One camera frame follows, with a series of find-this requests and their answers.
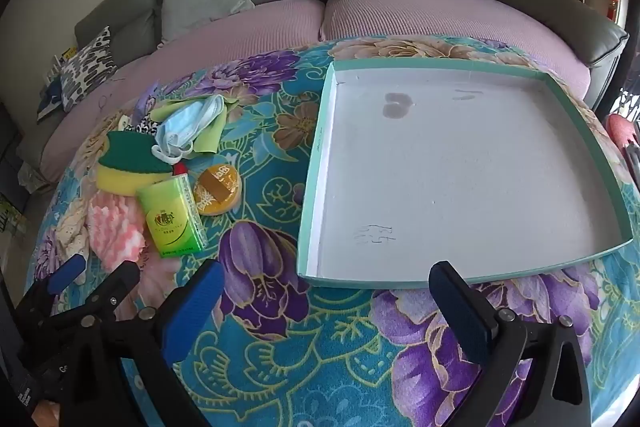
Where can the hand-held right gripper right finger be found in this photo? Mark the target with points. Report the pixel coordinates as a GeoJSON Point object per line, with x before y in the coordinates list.
{"type": "Point", "coordinates": [457, 314]}

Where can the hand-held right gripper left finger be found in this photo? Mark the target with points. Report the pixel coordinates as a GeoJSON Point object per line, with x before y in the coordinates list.
{"type": "Point", "coordinates": [196, 307]}

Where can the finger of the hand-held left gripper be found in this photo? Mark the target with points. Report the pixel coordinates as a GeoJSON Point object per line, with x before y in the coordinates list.
{"type": "Point", "coordinates": [67, 276]}
{"type": "Point", "coordinates": [117, 282]}

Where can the cream crochet cloth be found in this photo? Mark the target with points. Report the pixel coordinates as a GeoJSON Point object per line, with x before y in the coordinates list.
{"type": "Point", "coordinates": [72, 227]}

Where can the pink wavy cloth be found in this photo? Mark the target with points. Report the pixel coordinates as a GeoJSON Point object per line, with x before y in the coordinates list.
{"type": "Point", "coordinates": [115, 227]}

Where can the green tissue pack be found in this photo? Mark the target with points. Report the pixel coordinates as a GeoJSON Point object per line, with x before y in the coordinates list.
{"type": "Point", "coordinates": [170, 217]}

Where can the orange powder puff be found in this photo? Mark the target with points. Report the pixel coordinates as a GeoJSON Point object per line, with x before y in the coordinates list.
{"type": "Point", "coordinates": [215, 202]}

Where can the shallow teal cardboard box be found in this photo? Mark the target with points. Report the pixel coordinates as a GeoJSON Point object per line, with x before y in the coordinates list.
{"type": "Point", "coordinates": [450, 182]}

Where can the leopard print scrunchie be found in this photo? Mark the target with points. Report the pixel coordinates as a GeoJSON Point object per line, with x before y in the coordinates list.
{"type": "Point", "coordinates": [145, 127]}

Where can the light green cloth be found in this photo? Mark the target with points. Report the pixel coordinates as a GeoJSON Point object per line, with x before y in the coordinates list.
{"type": "Point", "coordinates": [210, 139]}

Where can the blue face mask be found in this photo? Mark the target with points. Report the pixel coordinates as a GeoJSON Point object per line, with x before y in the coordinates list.
{"type": "Point", "coordinates": [185, 122]}

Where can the floral teal blanket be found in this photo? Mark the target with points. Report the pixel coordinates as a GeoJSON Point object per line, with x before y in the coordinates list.
{"type": "Point", "coordinates": [300, 357]}

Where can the dark blue cushion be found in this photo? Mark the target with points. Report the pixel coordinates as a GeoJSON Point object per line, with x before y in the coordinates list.
{"type": "Point", "coordinates": [50, 99]}

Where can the black white patterned pillow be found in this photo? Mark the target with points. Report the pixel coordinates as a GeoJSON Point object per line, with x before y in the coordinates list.
{"type": "Point", "coordinates": [87, 67]}

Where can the yellow book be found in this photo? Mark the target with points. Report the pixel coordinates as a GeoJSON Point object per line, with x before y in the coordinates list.
{"type": "Point", "coordinates": [67, 53]}

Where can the pink sofa cover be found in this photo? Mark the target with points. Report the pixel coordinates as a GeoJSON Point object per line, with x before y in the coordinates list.
{"type": "Point", "coordinates": [400, 17]}

